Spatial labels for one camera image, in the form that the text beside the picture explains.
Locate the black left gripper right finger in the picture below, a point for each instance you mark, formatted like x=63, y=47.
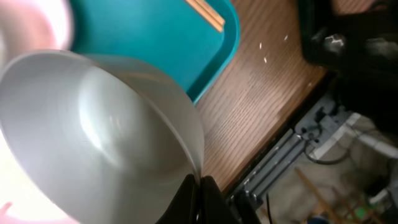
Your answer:
x=214, y=209

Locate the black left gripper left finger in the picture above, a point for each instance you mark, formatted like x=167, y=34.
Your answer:
x=183, y=207

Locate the grey plastic bowl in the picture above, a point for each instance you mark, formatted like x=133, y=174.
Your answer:
x=108, y=139

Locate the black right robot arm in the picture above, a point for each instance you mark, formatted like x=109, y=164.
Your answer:
x=301, y=70

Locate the teal serving tray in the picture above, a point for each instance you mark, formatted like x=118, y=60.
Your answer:
x=170, y=35

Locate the wooden chopstick left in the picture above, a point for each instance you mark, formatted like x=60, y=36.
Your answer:
x=205, y=15

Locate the wooden chopstick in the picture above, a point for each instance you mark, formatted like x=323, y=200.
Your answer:
x=205, y=15
x=211, y=12

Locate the wooden chopstick right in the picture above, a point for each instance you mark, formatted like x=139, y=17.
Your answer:
x=211, y=12

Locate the grey aluminium table rail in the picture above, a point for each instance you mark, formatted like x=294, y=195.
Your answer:
x=311, y=129

